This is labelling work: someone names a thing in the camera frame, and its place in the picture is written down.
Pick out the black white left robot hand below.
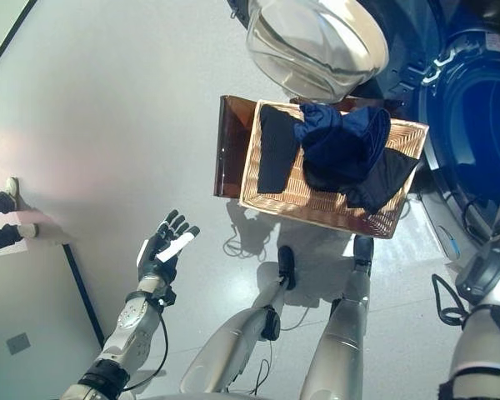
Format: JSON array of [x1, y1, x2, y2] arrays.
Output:
[[137, 209, 201, 284]]

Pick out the navy blue garment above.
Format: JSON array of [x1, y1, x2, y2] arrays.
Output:
[[293, 102, 392, 183]]

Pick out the black garment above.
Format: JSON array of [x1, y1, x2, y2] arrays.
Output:
[[306, 149, 420, 213], [256, 103, 305, 195]]

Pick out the round glass washing machine door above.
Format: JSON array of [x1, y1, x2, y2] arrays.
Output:
[[224, 0, 391, 103]]

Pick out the dark grey washing machine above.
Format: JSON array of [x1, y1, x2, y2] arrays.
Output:
[[374, 0, 500, 268]]

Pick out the black edged white board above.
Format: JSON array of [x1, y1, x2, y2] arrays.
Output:
[[0, 243, 106, 400]]

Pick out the folded black garment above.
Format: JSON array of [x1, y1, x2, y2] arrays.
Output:
[[256, 103, 305, 195]]

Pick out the rectangular wicker laundry basket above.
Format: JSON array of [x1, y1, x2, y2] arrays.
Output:
[[237, 98, 430, 241]]

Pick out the silver right robot leg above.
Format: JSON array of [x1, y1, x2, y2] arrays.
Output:
[[299, 235, 376, 400]]

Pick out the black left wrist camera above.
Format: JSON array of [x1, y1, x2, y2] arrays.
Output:
[[152, 287, 178, 309]]

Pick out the thin floor cable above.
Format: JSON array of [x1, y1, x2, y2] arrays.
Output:
[[222, 216, 276, 260]]

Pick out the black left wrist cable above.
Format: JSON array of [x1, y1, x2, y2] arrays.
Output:
[[122, 306, 169, 393]]

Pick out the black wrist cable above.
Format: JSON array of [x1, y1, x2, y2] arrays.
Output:
[[431, 272, 473, 327], [122, 306, 169, 393]]

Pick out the grey wall outlet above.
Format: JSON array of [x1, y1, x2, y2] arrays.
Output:
[[6, 332, 33, 356]]

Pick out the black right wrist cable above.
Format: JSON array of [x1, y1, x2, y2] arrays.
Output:
[[431, 272, 473, 327]]

